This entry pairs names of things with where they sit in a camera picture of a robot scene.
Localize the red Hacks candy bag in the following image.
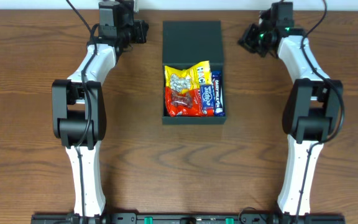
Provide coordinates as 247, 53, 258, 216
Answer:
165, 87, 214, 117

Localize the black cable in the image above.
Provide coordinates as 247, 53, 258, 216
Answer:
65, 0, 101, 224
293, 0, 346, 224

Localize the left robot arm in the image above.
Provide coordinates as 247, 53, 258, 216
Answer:
52, 1, 149, 223

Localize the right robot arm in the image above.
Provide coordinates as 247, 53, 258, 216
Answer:
238, 1, 346, 223

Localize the left black cable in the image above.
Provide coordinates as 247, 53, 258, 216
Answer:
65, 0, 101, 224

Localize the right black cable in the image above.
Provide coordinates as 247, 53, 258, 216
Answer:
293, 0, 346, 224

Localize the dark green box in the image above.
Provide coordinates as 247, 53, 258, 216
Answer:
162, 21, 227, 124

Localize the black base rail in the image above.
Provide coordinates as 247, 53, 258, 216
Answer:
30, 212, 346, 224

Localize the purple Dairy Milk bar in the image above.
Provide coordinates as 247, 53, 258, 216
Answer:
211, 71, 226, 116

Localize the blue Eclipse mint pack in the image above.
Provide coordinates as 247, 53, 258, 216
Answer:
200, 85, 214, 110

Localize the yellow Hacks candy bag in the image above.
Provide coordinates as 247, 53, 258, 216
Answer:
164, 60, 212, 94

